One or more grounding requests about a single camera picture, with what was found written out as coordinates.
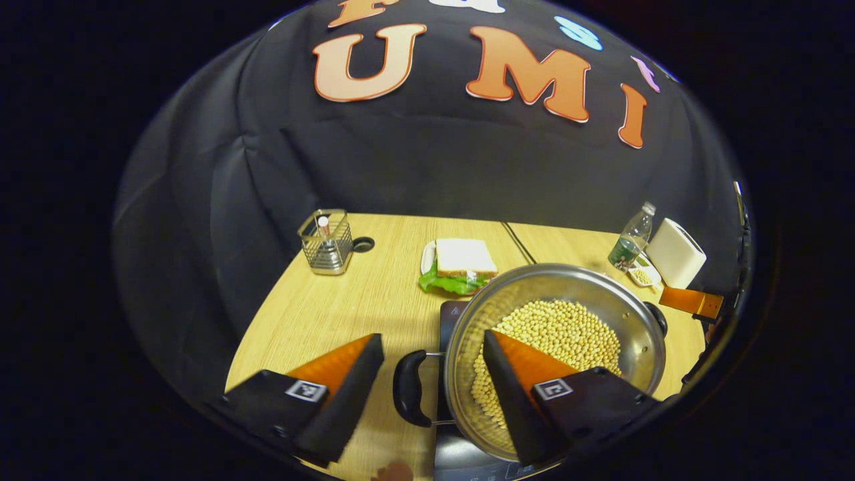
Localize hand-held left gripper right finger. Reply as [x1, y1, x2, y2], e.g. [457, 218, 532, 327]
[482, 329, 662, 466]

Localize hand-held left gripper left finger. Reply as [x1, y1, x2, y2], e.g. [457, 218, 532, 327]
[214, 333, 386, 470]

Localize black induction cooktop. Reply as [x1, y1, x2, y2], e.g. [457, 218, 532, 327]
[433, 299, 530, 481]

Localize stainless steel pot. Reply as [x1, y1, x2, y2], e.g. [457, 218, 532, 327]
[392, 263, 669, 464]

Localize white toaster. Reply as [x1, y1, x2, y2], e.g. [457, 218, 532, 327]
[645, 218, 707, 289]

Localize white dish of seeds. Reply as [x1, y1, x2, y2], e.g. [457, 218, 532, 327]
[628, 264, 663, 289]

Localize clear plastic water bottle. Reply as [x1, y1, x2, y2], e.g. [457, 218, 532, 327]
[607, 202, 657, 272]

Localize heap of soybeans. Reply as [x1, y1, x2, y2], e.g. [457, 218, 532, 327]
[471, 299, 623, 432]

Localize sandwich with lettuce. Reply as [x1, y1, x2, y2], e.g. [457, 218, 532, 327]
[419, 238, 499, 297]

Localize black backdrop cloth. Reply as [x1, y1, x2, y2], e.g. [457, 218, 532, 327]
[112, 0, 752, 402]

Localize wire mesh holder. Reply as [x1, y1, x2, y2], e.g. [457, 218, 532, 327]
[297, 209, 354, 276]

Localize black power cable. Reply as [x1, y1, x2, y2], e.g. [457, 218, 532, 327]
[501, 221, 537, 265]

